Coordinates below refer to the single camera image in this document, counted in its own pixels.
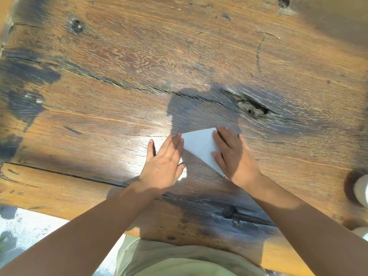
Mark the person's left middle finger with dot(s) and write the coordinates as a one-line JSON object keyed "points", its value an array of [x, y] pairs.
{"points": [[173, 146]]}

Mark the person's right middle finger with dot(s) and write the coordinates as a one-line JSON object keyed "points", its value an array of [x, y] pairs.
{"points": [[225, 137]]}

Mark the person's right forearm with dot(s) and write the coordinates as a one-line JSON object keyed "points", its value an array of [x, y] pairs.
{"points": [[302, 224]]}

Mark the person's left little finger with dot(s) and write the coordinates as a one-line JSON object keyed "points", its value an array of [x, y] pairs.
{"points": [[152, 149]]}

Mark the white round object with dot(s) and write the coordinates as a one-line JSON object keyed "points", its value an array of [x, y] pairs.
{"points": [[361, 234]]}

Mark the person's left hand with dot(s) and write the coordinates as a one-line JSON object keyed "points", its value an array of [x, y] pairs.
{"points": [[161, 169]]}

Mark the person's left thumb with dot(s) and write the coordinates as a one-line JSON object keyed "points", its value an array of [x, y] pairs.
{"points": [[181, 171]]}

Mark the person's right little finger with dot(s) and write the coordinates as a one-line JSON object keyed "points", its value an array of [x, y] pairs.
{"points": [[242, 143]]}

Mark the white paper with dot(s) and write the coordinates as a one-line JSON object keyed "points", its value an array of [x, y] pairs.
{"points": [[201, 145]]}

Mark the person's left forearm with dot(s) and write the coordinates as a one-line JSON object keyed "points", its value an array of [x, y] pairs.
{"points": [[86, 232]]}

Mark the person's right hand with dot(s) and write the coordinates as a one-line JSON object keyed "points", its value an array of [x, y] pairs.
{"points": [[237, 160]]}

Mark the person's right thumb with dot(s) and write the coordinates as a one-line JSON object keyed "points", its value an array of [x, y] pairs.
{"points": [[219, 162]]}

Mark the light green garment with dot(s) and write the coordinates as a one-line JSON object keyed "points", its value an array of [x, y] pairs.
{"points": [[184, 260]]}

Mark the white cup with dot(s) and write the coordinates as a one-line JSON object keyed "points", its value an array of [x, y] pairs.
{"points": [[361, 191]]}

